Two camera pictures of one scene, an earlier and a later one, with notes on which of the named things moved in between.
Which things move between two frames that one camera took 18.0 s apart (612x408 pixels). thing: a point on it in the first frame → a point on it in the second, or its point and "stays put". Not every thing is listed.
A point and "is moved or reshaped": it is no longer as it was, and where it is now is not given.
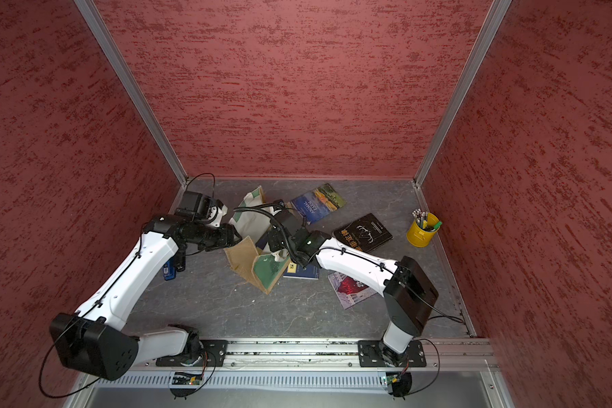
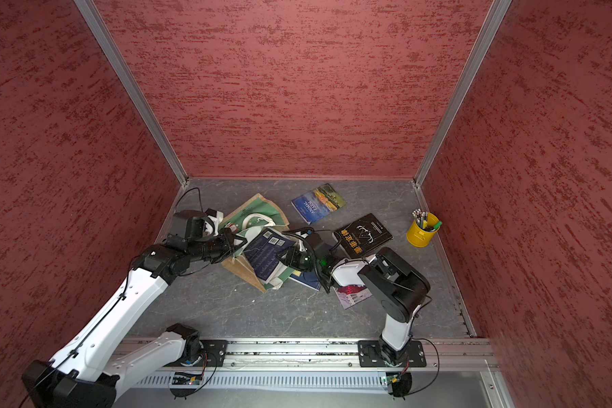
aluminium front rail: (457, 355) stays put
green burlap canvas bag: (251, 217) is moved or reshaped
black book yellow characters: (363, 234) stays put
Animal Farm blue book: (319, 202) stays put
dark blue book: (294, 270) is moved or reshaped
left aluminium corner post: (133, 87) stays put
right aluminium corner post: (488, 29) stays put
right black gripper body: (279, 242) → (301, 260)
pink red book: (348, 290) stays put
